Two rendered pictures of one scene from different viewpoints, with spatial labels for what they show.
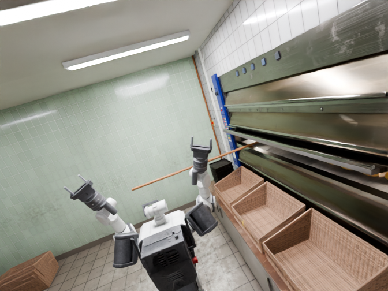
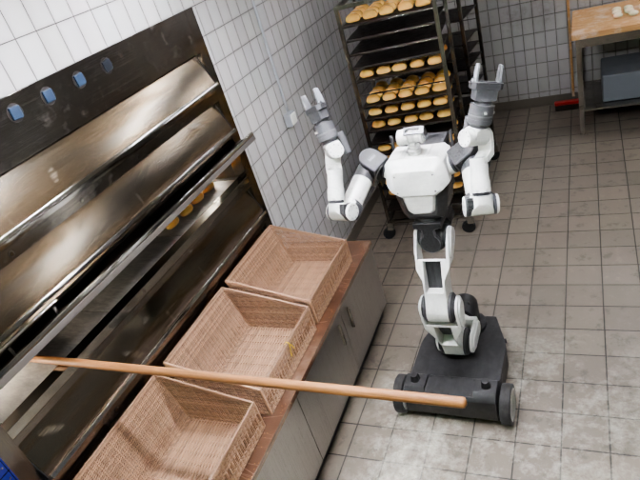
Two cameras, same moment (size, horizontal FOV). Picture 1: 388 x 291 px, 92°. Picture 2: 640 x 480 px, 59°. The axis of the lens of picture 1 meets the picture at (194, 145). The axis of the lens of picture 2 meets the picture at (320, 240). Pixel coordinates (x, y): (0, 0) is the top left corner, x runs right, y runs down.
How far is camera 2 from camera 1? 3.23 m
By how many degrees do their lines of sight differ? 123
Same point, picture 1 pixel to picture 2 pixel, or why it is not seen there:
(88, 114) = not seen: outside the picture
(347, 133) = (207, 136)
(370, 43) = (189, 49)
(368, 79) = (198, 78)
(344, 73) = (180, 78)
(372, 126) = (211, 121)
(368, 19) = (181, 30)
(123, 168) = not seen: outside the picture
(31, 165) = not seen: outside the picture
